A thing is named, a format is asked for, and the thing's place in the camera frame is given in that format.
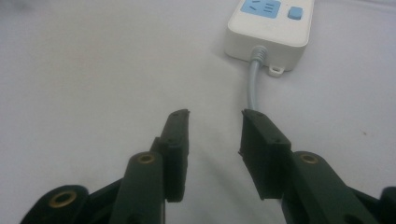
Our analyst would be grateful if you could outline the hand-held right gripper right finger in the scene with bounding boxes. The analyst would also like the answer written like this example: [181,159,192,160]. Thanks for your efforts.
[238,108,380,224]

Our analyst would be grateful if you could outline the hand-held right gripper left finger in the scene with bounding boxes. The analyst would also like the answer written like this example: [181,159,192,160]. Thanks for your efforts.
[108,108,191,224]

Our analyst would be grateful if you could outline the white power strip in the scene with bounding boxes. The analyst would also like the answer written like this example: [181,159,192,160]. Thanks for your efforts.
[224,0,316,77]

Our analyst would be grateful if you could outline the grey power strip cable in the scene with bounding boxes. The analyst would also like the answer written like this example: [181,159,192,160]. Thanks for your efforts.
[247,45,269,112]

